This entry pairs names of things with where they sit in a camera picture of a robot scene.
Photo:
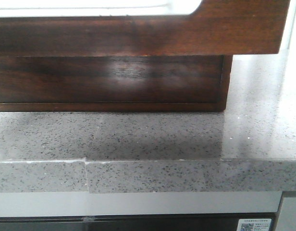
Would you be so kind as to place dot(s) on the wooden drawer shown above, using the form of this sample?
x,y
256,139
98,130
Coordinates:
x,y
114,79
217,27

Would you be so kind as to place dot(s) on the dark wooden drawer cabinet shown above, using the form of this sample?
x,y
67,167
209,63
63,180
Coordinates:
x,y
226,81

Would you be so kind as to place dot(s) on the dark appliance under counter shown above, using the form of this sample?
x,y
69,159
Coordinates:
x,y
156,222

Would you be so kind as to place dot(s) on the white QR code sticker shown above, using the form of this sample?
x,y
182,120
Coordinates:
x,y
254,224

